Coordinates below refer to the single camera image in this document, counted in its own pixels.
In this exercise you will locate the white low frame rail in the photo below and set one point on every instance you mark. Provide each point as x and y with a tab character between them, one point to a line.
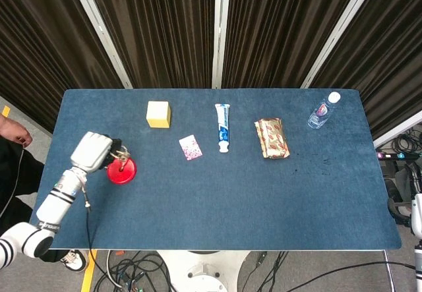
399	128

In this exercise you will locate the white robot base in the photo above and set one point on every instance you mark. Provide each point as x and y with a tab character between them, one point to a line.
204	269

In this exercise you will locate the black power strip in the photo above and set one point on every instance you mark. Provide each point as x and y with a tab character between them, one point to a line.
399	155

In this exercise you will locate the pink patterned card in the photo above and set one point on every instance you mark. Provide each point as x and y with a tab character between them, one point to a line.
190	147

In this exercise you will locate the black white sneaker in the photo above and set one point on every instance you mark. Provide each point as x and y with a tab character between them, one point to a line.
75	260

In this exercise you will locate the person's bare hand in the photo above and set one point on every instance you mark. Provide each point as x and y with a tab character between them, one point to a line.
14	130

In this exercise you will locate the person's black trousers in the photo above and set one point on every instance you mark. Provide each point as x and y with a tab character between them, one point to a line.
16	180

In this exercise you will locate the yellow cube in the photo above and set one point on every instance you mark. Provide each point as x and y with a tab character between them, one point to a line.
158	115

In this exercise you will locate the white frame post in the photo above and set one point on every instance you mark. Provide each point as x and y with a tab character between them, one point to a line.
102	31
339	31
220	31

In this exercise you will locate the red round lid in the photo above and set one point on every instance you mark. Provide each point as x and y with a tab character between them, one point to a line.
123	176

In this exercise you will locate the white table leg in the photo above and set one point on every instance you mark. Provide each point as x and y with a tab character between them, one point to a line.
389	272

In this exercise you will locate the blue table cloth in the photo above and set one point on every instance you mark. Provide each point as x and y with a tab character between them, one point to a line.
214	199

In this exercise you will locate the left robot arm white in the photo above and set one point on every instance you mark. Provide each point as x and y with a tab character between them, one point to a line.
56	203

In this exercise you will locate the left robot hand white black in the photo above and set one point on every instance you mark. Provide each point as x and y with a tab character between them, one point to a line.
90	152

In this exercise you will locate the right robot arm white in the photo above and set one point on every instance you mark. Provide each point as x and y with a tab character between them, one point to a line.
417	213

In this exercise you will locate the clear plastic water bottle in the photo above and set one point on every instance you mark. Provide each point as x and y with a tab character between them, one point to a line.
321	114

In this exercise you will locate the gold red snack packet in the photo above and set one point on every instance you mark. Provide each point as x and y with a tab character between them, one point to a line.
272	138

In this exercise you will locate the dark brown curtain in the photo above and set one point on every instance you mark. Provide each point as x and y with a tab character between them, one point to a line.
165	25

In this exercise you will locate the white blue toothpaste tube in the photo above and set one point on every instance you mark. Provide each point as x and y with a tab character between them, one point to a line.
223	127

